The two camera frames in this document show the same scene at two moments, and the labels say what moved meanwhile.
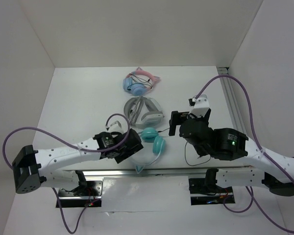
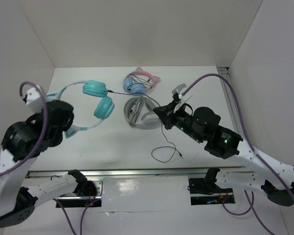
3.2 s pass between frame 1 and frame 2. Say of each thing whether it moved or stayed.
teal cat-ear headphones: moved
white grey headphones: stayed
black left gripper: moved
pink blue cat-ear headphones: stayed
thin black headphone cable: moved
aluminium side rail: stayed
